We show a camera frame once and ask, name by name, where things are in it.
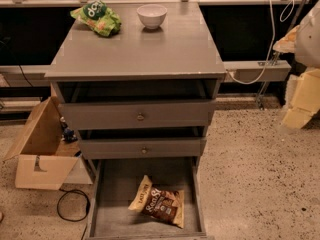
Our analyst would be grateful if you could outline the white hanging cable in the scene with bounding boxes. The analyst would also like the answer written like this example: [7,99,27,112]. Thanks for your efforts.
[227,0,309,86]

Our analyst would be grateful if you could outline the grey wall rail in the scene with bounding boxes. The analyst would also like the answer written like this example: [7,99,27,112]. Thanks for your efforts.
[0,60,291,87]

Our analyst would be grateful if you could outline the top grey drawer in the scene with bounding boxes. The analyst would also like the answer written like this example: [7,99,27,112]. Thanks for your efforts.
[59,101,215,130]

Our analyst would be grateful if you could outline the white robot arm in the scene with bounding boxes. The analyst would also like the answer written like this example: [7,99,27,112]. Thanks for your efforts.
[273,1,320,129]

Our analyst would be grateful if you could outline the metal stand pole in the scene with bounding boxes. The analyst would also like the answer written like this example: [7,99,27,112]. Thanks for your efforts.
[255,0,316,111]

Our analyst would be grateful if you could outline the grey drawer cabinet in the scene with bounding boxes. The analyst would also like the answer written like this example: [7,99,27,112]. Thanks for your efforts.
[44,1,228,168]

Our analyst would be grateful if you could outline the blue toy figure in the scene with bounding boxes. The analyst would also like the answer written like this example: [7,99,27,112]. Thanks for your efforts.
[60,117,77,143]

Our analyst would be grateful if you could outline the bottom grey drawer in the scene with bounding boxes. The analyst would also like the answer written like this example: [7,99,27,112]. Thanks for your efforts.
[84,157,214,240]

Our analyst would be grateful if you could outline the white bowl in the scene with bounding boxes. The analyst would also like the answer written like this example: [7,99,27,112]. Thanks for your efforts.
[137,4,167,29]

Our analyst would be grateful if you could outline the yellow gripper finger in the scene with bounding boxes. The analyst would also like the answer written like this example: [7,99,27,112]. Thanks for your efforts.
[273,25,299,53]

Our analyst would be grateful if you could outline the middle grey drawer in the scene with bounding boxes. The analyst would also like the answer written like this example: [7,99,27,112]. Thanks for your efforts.
[79,138,206,159]

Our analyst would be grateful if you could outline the green chip bag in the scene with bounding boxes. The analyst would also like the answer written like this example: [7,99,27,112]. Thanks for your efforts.
[70,1,122,37]

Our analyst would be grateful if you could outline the black floor cable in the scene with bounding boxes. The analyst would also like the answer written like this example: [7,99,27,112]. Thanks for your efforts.
[56,188,91,240]

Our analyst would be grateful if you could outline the cardboard box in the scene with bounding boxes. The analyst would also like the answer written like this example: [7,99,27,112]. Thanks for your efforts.
[5,97,93,190]

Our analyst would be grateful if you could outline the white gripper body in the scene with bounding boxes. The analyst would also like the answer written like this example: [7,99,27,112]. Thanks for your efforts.
[282,68,320,129]

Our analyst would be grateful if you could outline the brown chip bag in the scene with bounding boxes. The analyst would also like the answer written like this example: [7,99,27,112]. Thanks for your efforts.
[128,175,184,228]

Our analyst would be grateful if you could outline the grey drawer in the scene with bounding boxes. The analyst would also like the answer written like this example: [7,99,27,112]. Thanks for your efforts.
[79,138,206,159]
[59,101,215,130]
[84,157,214,240]

